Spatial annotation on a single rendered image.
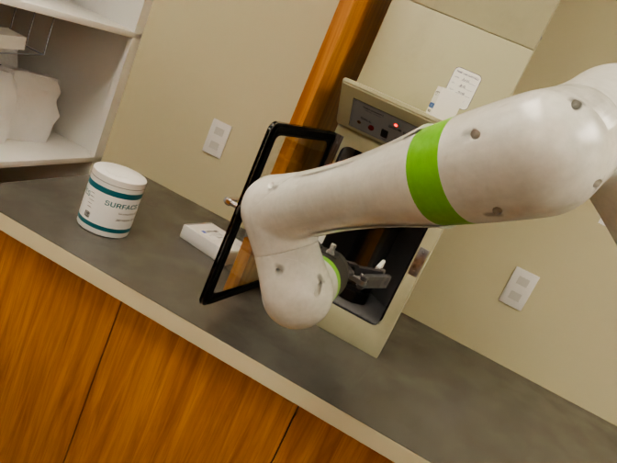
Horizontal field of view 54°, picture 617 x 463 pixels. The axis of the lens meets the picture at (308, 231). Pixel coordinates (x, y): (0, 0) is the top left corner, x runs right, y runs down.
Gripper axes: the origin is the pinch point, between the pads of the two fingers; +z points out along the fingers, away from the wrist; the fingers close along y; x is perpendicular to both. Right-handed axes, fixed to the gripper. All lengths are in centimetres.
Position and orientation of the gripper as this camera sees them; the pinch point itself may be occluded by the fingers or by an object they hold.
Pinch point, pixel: (351, 252)
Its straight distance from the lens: 124.8
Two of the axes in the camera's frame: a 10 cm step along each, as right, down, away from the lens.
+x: -3.9, 8.8, 2.6
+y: -8.7, -4.5, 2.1
